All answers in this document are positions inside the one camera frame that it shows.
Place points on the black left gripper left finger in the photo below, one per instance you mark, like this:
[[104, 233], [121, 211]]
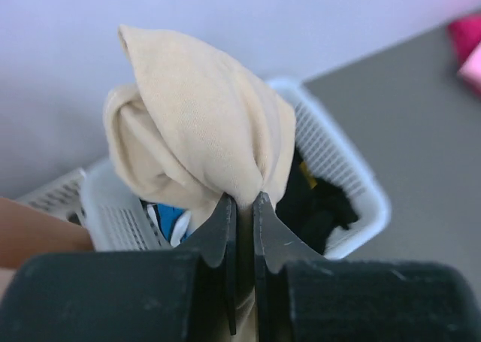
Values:
[[210, 279]]

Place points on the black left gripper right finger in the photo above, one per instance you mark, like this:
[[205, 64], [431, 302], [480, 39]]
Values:
[[286, 274]]

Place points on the beige t shirt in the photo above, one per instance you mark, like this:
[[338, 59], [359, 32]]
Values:
[[195, 125]]

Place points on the black t shirt in basket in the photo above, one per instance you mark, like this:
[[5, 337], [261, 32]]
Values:
[[312, 208]]

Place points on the blue white t shirt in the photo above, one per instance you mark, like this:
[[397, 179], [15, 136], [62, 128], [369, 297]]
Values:
[[170, 224]]

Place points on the white plastic laundry basket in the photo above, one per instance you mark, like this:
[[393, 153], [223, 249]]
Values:
[[116, 220]]

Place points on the white mesh file organizer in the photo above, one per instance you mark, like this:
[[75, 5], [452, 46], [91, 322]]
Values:
[[59, 198]]

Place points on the brown paper folder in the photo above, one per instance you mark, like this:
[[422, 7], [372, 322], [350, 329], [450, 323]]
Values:
[[26, 232]]

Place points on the pink folded t shirt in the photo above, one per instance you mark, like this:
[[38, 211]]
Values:
[[470, 70]]

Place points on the magenta folded t shirt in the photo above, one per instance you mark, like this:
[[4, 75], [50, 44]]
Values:
[[464, 33]]

